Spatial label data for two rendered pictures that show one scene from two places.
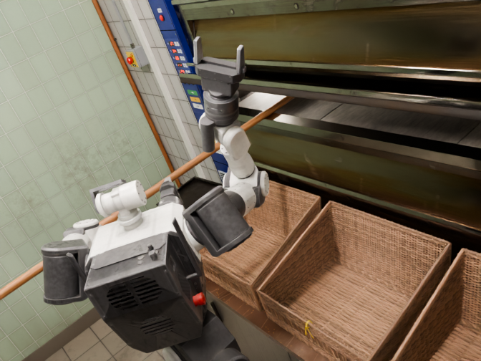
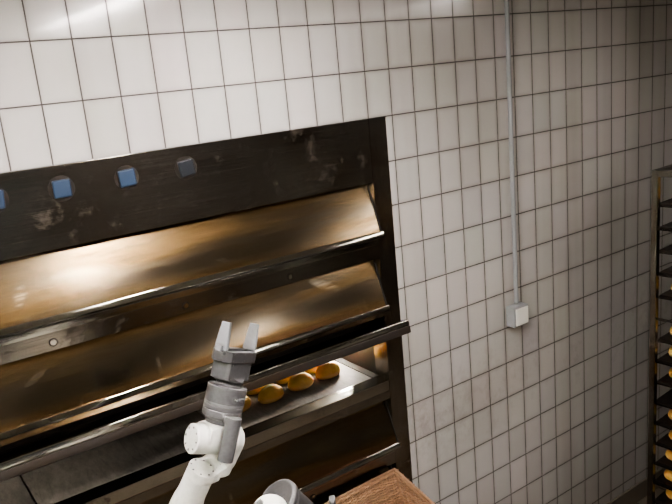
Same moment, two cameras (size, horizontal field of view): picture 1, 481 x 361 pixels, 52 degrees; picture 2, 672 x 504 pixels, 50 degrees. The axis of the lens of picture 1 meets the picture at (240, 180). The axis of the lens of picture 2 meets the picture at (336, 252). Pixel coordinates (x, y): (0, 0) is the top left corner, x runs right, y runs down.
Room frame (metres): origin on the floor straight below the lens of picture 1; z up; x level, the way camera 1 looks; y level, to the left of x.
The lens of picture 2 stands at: (1.05, 1.47, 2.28)
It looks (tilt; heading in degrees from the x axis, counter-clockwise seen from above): 14 degrees down; 265
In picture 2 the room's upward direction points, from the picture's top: 5 degrees counter-clockwise
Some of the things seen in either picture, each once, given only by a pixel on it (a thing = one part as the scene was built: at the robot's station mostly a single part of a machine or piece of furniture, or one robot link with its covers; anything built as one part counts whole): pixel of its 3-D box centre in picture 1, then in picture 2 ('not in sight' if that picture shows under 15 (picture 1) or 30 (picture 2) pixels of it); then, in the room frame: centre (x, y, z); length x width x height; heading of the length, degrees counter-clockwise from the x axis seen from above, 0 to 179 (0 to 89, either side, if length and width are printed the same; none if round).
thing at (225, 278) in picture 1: (250, 233); not in sight; (1.86, 0.05, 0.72); 0.56 x 0.49 x 0.28; 30
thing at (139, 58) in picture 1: (137, 56); not in sight; (2.77, 0.29, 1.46); 0.10 x 0.07 x 0.10; 29
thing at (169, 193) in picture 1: (170, 203); not in sight; (1.53, 0.26, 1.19); 0.12 x 0.10 x 0.13; 175
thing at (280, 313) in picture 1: (350, 283); not in sight; (1.33, -0.24, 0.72); 0.56 x 0.49 x 0.28; 28
